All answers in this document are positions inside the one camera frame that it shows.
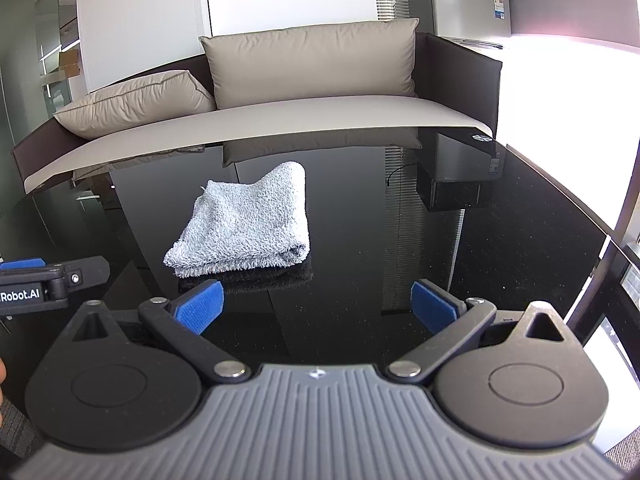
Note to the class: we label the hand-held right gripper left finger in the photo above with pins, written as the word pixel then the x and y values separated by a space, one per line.
pixel 200 305

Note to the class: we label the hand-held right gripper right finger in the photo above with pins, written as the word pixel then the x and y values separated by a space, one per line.
pixel 434 306

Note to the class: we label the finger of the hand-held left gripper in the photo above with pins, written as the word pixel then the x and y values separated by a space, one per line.
pixel 22 263
pixel 87 271

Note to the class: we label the grey towel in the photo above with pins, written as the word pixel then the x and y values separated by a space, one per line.
pixel 245 220

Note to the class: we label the round metal table fitting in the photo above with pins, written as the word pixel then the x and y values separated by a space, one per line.
pixel 482 138

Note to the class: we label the small beige cushion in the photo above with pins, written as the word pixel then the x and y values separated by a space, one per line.
pixel 135 102

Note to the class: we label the brown cardboard box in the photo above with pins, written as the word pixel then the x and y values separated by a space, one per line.
pixel 70 62

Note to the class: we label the beige and brown sofa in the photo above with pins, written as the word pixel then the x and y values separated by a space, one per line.
pixel 300 115

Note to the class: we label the large beige cushion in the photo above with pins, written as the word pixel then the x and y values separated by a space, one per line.
pixel 310 62

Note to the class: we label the silver mini fridge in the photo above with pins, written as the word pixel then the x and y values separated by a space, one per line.
pixel 460 7

